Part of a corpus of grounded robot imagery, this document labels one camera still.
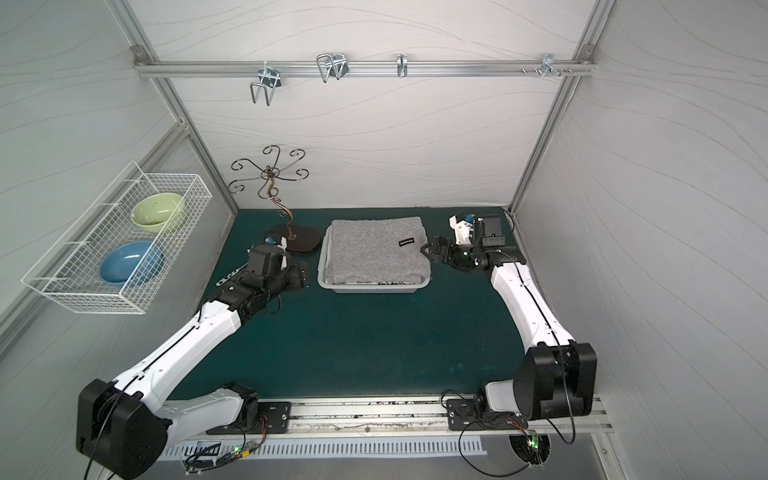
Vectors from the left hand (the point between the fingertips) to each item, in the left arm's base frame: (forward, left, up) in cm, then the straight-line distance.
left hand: (297, 269), depth 82 cm
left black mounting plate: (-33, +3, -18) cm, 38 cm away
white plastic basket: (+1, -17, -11) cm, 20 cm away
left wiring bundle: (-42, +17, -18) cm, 48 cm away
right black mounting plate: (-31, -48, -16) cm, 59 cm away
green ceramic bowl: (+5, +33, +17) cm, 37 cm away
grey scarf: (+10, -23, -3) cm, 25 cm away
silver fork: (+9, +29, -17) cm, 35 cm away
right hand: (+5, -39, +3) cm, 39 cm away
